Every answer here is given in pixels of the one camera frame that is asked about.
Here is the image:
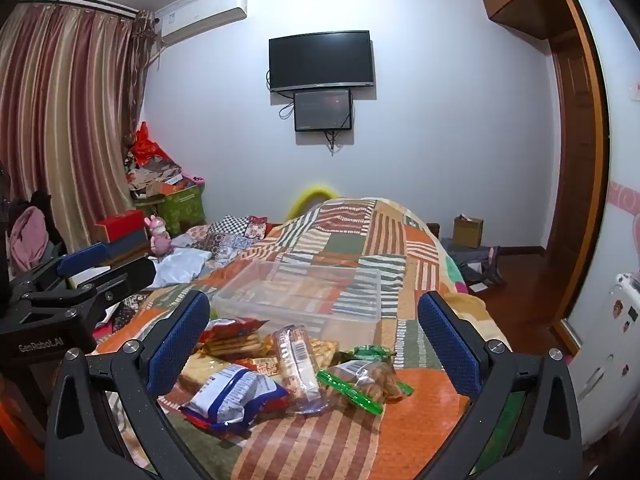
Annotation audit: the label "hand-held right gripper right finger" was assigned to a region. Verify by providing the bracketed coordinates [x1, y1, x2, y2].
[417, 291, 584, 480]

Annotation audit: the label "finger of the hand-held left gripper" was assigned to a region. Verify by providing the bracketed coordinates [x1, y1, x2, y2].
[10, 242, 113, 301]
[27, 258, 157, 331]

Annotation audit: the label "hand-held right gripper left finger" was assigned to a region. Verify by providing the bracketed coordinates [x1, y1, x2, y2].
[45, 290, 211, 480]

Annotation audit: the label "tan cracker packet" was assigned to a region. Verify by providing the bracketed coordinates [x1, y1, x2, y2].
[177, 352, 241, 392]

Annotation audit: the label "blue and white snack packet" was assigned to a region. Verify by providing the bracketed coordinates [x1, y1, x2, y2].
[179, 362, 292, 431]

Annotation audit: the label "clear plastic container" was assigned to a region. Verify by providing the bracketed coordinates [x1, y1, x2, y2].
[210, 260, 383, 323]

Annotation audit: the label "dark grey box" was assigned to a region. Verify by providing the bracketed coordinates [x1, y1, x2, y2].
[102, 232, 154, 262]

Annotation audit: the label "red box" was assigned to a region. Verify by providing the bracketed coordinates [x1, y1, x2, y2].
[95, 210, 152, 244]

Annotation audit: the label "red snack packet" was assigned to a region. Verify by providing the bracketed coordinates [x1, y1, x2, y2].
[200, 317, 269, 344]

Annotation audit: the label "pink toy rabbit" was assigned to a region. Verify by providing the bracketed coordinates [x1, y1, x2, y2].
[145, 215, 175, 257]

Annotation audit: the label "sandwich cracker packet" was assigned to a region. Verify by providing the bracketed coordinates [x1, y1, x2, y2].
[200, 335, 277, 361]

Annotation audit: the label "light blue cloth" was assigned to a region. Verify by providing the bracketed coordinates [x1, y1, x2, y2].
[152, 249, 214, 287]

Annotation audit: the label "pink cloth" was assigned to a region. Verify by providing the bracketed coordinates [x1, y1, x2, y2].
[10, 206, 52, 274]

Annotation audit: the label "dark clothes on floor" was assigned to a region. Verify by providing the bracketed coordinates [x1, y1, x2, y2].
[444, 245, 506, 289]

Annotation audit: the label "green-edged clear cookie packet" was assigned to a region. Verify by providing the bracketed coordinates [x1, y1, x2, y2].
[316, 357, 415, 417]

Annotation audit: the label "green storage box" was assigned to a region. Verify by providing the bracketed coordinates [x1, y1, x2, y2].
[135, 185, 207, 237]

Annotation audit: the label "pile of clutter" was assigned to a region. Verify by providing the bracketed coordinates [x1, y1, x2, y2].
[125, 154, 206, 199]

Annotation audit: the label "cardboard box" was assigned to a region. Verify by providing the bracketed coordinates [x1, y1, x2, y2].
[453, 215, 485, 249]

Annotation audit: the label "checkered patterned cloth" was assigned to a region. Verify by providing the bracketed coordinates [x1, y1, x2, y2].
[192, 215, 272, 262]

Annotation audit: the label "clear round biscuit packet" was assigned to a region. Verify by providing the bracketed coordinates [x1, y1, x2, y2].
[272, 324, 322, 414]

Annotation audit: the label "clear yellow snack packet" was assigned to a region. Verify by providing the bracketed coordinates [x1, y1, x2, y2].
[307, 337, 342, 369]

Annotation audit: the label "patchwork blanket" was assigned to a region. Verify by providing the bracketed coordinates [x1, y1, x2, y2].
[95, 197, 512, 480]

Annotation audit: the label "red plastic bag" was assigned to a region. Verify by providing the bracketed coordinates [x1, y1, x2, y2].
[132, 121, 167, 167]

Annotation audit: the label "striped curtain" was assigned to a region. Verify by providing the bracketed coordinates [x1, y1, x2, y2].
[0, 2, 155, 281]

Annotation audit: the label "yellow foam arc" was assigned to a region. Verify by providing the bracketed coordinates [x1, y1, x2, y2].
[286, 186, 342, 222]

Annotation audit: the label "small black monitor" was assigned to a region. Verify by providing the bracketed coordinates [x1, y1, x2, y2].
[293, 88, 355, 133]

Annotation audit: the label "white air conditioner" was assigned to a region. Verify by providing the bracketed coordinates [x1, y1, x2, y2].
[155, 0, 249, 47]

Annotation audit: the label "white sliding door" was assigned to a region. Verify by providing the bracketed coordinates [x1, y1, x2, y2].
[565, 0, 640, 281]

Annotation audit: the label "white curtain rail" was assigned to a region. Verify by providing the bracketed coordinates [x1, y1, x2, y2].
[20, 0, 142, 20]

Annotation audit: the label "black wall television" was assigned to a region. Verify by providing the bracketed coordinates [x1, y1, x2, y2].
[268, 30, 376, 93]

